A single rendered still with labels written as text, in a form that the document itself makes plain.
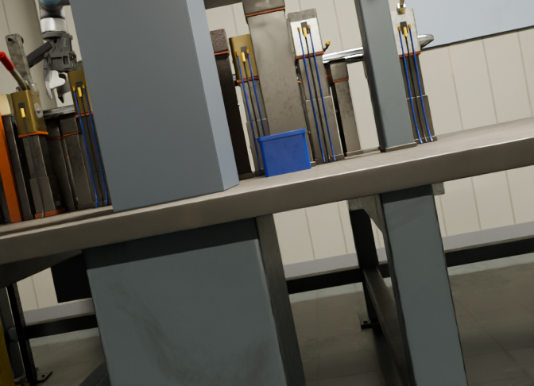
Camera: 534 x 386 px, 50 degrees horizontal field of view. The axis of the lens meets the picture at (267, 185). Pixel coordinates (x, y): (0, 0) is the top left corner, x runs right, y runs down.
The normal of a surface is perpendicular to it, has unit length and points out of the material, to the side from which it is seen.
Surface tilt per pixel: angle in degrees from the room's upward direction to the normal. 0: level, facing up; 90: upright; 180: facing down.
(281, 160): 90
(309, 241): 90
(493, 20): 90
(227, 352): 90
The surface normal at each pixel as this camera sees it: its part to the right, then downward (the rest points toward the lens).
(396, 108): -0.02, 0.05
